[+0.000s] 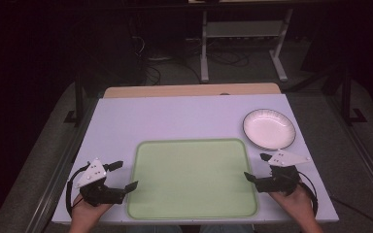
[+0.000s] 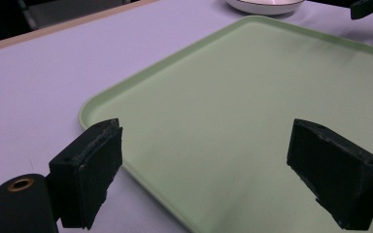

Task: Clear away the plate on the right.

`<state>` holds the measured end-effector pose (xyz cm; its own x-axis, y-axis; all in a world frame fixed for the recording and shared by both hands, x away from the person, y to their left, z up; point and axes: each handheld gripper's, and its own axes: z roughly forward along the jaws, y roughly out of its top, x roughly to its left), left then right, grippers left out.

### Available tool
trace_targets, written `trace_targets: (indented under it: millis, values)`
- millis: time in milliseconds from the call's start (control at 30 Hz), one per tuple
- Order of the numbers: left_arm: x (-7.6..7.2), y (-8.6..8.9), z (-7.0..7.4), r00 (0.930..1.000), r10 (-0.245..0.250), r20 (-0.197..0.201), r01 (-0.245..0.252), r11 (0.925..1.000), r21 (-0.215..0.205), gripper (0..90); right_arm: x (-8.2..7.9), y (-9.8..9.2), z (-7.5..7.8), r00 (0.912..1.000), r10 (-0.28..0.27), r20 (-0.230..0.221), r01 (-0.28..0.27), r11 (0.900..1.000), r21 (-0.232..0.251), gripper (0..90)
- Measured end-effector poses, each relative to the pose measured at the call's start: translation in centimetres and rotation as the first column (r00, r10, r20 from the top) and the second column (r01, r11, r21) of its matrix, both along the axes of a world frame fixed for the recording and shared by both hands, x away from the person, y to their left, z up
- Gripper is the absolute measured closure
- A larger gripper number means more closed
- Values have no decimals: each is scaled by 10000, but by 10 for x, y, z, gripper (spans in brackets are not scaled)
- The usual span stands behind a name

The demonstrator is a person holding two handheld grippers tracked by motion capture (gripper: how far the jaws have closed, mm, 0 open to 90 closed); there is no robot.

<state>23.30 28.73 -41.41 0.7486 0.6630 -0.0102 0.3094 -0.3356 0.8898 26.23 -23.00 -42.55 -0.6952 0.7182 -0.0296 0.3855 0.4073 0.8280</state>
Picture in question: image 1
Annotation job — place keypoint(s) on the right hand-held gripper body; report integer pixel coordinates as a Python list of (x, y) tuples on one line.
[(283, 179)]

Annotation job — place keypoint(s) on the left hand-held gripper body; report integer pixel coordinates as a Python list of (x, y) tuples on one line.
[(92, 173)]

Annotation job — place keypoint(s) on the person's right hand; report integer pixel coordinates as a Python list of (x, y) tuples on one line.
[(296, 207)]

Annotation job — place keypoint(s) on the person's left hand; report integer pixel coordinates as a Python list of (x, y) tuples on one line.
[(84, 213)]

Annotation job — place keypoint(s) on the white plate with dark rim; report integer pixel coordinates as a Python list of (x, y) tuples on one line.
[(268, 129)]

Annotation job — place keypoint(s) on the light green tray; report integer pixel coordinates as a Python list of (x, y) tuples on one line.
[(192, 181)]

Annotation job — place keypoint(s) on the black metal stand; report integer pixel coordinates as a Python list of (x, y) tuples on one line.
[(347, 97), (78, 100)]

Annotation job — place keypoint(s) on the wooden table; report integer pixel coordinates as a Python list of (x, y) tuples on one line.
[(191, 90)]

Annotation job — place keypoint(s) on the white metal desk frame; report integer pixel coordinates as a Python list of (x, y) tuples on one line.
[(243, 29)]

